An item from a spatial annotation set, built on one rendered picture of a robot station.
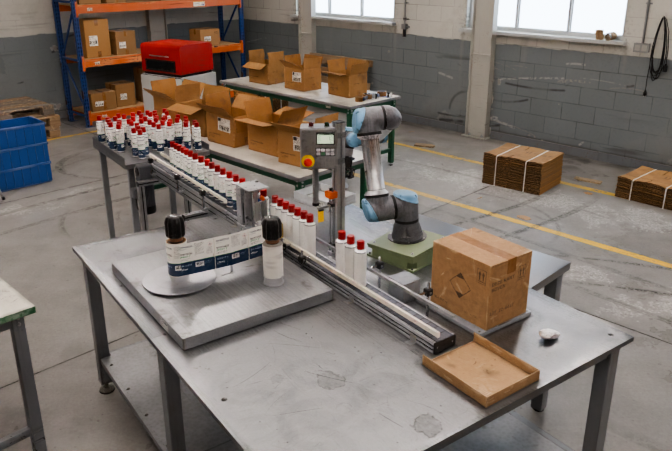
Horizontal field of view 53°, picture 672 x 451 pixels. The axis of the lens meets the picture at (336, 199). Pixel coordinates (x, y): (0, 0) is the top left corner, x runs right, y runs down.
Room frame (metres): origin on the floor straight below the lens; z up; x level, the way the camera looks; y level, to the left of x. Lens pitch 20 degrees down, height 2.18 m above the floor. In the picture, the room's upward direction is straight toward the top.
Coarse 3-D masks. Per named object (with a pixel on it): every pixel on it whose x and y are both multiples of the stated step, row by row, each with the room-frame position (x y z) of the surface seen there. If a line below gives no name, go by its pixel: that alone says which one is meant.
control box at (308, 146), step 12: (300, 132) 2.89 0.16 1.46; (312, 132) 2.88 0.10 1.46; (336, 132) 2.89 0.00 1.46; (300, 144) 2.89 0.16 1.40; (312, 144) 2.88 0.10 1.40; (336, 144) 2.89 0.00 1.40; (300, 156) 2.89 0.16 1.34; (312, 156) 2.88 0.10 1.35; (324, 156) 2.89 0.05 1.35; (336, 156) 2.89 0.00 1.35; (312, 168) 2.89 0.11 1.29; (324, 168) 2.89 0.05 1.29
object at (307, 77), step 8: (288, 56) 7.76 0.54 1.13; (296, 56) 7.85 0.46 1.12; (304, 56) 7.89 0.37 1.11; (312, 56) 7.80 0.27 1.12; (320, 56) 7.70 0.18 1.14; (288, 64) 7.58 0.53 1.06; (296, 64) 7.83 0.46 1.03; (304, 64) 7.46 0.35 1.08; (312, 64) 7.54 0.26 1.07; (320, 64) 7.62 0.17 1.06; (288, 72) 7.64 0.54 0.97; (296, 72) 7.53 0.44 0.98; (304, 72) 7.47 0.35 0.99; (312, 72) 7.54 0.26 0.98; (320, 72) 7.63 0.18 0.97; (288, 80) 7.64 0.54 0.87; (296, 80) 7.53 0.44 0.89; (304, 80) 7.46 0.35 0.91; (312, 80) 7.54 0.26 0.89; (320, 80) 7.63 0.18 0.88; (288, 88) 7.65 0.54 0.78; (296, 88) 7.54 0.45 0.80; (304, 88) 7.46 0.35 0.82; (312, 88) 7.54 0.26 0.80; (320, 88) 7.63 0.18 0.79
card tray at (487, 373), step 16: (480, 336) 2.15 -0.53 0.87; (448, 352) 2.10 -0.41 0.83; (464, 352) 2.10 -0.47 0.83; (480, 352) 2.10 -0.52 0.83; (496, 352) 2.09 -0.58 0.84; (432, 368) 1.99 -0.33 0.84; (448, 368) 2.00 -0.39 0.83; (464, 368) 2.00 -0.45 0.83; (480, 368) 2.00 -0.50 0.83; (496, 368) 2.00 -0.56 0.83; (512, 368) 2.00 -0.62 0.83; (528, 368) 1.97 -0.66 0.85; (464, 384) 1.87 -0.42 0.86; (480, 384) 1.91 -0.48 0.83; (496, 384) 1.91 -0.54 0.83; (512, 384) 1.86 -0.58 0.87; (528, 384) 1.91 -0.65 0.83; (480, 400) 1.81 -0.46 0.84; (496, 400) 1.82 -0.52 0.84
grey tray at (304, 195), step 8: (320, 184) 3.56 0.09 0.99; (296, 192) 3.41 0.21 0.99; (304, 192) 3.48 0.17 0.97; (320, 192) 3.53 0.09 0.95; (352, 192) 3.40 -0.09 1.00; (296, 200) 3.41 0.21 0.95; (304, 200) 3.37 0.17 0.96; (312, 200) 3.33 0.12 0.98; (320, 200) 3.28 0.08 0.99; (328, 200) 3.40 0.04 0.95; (352, 200) 3.36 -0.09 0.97; (328, 208) 3.24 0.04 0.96
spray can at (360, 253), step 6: (360, 240) 2.55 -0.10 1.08; (360, 246) 2.53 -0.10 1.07; (354, 252) 2.54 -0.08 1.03; (360, 252) 2.52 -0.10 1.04; (366, 252) 2.54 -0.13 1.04; (354, 258) 2.54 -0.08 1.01; (360, 258) 2.52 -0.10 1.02; (366, 258) 2.54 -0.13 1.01; (354, 264) 2.54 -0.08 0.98; (360, 264) 2.52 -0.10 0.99; (366, 264) 2.54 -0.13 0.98; (354, 270) 2.54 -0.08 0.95; (360, 270) 2.52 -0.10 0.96; (354, 276) 2.54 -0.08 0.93; (360, 276) 2.52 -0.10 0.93; (360, 282) 2.52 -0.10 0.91
